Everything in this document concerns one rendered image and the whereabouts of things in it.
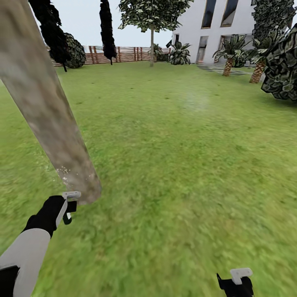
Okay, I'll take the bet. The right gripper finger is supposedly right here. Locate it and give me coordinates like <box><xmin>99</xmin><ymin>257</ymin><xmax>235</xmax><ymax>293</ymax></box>
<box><xmin>217</xmin><ymin>273</ymin><xmax>224</xmax><ymax>290</ymax></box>

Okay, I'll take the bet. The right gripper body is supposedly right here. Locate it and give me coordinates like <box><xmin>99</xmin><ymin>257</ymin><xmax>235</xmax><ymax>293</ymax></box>
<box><xmin>222</xmin><ymin>277</ymin><xmax>254</xmax><ymax>297</ymax></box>

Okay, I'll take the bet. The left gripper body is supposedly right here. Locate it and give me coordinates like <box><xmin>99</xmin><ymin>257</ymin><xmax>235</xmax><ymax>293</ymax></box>
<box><xmin>65</xmin><ymin>201</ymin><xmax>77</xmax><ymax>213</ymax></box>

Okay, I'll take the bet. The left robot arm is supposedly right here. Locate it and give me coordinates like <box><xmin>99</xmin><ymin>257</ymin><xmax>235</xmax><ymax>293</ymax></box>
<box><xmin>0</xmin><ymin>191</ymin><xmax>81</xmax><ymax>297</ymax></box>

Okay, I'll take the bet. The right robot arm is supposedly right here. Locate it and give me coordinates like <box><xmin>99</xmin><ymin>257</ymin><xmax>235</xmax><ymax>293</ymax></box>
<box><xmin>217</xmin><ymin>268</ymin><xmax>254</xmax><ymax>297</ymax></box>

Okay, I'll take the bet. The pesticide atomizer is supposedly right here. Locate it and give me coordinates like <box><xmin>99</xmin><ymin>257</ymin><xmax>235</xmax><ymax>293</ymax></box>
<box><xmin>63</xmin><ymin>212</ymin><xmax>72</xmax><ymax>224</ymax></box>

